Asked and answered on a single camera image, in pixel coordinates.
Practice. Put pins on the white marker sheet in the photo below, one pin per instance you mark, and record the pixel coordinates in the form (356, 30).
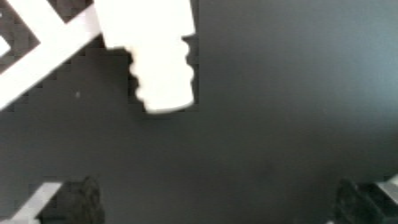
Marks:
(49, 27)

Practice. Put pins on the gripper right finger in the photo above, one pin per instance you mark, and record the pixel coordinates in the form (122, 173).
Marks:
(363, 205)

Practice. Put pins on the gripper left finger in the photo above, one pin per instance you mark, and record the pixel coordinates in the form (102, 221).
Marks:
(65, 203)

